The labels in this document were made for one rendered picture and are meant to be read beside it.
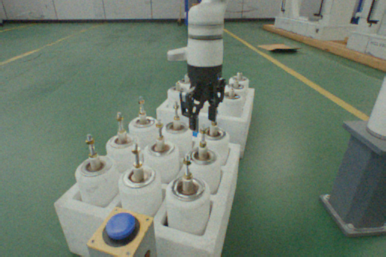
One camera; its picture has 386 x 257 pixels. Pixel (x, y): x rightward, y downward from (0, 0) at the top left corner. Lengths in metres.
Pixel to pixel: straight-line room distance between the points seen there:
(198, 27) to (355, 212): 0.67
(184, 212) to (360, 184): 0.49
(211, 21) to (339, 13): 3.44
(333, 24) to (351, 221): 3.20
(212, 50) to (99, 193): 0.41
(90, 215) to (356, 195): 0.69
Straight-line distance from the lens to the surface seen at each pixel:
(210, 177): 0.61
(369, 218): 0.88
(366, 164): 0.77
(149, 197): 0.56
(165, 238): 0.55
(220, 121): 0.97
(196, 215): 0.53
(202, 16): 0.47
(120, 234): 0.38
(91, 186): 0.61
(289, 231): 0.83
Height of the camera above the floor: 0.62
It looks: 26 degrees down
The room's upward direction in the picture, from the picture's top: straight up
